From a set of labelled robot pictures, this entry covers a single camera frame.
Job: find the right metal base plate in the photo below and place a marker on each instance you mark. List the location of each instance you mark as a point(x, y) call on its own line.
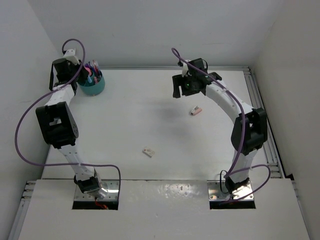
point(217, 192)

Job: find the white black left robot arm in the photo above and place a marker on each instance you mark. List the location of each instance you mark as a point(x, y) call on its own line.
point(58, 126)

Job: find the metal base plate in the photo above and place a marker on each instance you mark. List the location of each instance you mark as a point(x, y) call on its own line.
point(217, 192)
point(109, 192)

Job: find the pink capped clear tube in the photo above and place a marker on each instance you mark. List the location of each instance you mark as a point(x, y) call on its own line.
point(90, 72)

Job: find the red pen top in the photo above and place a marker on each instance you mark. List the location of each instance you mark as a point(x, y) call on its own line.
point(95, 66)

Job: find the teal round desk organizer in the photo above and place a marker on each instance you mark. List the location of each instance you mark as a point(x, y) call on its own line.
point(94, 88)

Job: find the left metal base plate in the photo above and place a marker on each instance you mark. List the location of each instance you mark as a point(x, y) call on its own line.
point(109, 192)

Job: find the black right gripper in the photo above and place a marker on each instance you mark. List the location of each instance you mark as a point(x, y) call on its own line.
point(179, 80)

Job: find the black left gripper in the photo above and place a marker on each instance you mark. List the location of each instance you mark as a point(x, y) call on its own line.
point(70, 64)

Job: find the white eraser with sleeve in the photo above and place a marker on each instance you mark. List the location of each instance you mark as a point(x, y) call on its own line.
point(148, 151)

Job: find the blue pen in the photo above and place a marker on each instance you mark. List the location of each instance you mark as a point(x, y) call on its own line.
point(98, 75)

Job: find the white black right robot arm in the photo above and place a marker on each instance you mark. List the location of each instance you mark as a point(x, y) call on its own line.
point(249, 131)

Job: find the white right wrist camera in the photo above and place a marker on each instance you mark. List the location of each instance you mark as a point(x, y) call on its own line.
point(185, 69)

